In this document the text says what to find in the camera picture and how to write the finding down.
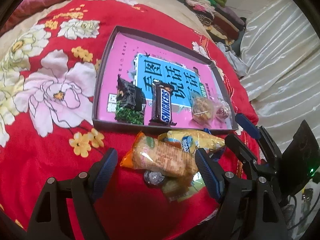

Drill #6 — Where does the brown cake clear wrapper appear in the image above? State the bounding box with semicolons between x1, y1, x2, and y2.
161;177;191;202

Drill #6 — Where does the pile of folded clothes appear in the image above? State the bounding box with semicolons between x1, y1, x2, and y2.
185;0;246;45

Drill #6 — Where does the clear-wrapped red candy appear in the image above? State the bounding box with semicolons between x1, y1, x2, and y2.
215;99;232;121

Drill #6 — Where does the dark foil-wrapped candy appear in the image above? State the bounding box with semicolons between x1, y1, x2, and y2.
143;170;165;186

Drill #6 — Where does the Snickers bar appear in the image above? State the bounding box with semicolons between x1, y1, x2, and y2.
150;79;176;126

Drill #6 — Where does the orange cracker pack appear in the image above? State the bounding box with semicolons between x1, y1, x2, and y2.
120;132;197;177

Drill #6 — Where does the yellow snack packet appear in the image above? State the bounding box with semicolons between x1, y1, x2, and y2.
157;129;225;154

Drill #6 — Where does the clear-wrapped golden pastry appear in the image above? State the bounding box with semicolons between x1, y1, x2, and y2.
191;93;216;126

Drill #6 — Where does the red floral blanket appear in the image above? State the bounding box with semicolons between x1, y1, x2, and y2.
1;0;258;239

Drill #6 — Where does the green clear snack packet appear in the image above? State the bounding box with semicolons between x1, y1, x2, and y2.
169;172;205;202

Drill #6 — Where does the dark shallow box tray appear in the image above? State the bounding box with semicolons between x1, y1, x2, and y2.
92;26;232;134

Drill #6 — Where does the cream satin curtain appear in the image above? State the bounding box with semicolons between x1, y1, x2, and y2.
241;0;319;151

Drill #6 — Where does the black green pea snack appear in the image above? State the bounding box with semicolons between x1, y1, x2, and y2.
114;76;146;125

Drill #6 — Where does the black camera box green light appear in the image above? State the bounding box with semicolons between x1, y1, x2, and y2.
277;120;319;199

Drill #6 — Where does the black cable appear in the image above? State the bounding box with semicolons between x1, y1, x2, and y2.
285;194;318;230

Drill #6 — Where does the blue cookie packet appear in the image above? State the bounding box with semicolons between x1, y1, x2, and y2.
199;128;226;161

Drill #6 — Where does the pink blue book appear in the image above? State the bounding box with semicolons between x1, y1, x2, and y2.
92;26;237;134

